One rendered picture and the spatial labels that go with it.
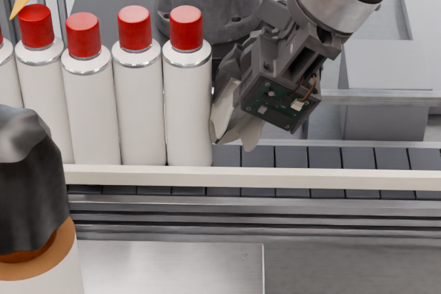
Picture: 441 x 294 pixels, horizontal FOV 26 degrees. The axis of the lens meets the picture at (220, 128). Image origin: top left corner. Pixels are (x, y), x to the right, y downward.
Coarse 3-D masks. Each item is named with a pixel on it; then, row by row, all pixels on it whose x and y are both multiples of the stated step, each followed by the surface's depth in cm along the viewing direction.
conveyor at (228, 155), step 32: (224, 160) 109; (256, 160) 109; (288, 160) 109; (320, 160) 109; (352, 160) 109; (384, 160) 109; (416, 160) 109; (96, 192) 105; (128, 192) 105; (160, 192) 105; (192, 192) 105; (224, 192) 105; (256, 192) 105; (288, 192) 105; (320, 192) 105; (352, 192) 105; (384, 192) 105; (416, 192) 105
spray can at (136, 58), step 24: (120, 24) 95; (144, 24) 95; (120, 48) 97; (144, 48) 97; (120, 72) 98; (144, 72) 97; (120, 96) 100; (144, 96) 99; (120, 120) 103; (144, 120) 101; (120, 144) 106; (144, 144) 103
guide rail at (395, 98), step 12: (324, 96) 105; (336, 96) 105; (348, 96) 105; (360, 96) 105; (372, 96) 105; (384, 96) 105; (396, 96) 105; (408, 96) 105; (420, 96) 105; (432, 96) 105
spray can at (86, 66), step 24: (72, 24) 94; (96, 24) 94; (72, 48) 95; (96, 48) 95; (72, 72) 96; (96, 72) 96; (72, 96) 98; (96, 96) 98; (72, 120) 101; (96, 120) 100; (72, 144) 104; (96, 144) 102
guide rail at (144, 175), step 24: (72, 168) 103; (96, 168) 103; (120, 168) 103; (144, 168) 103; (168, 168) 103; (192, 168) 103; (216, 168) 103; (240, 168) 103; (264, 168) 103; (288, 168) 103
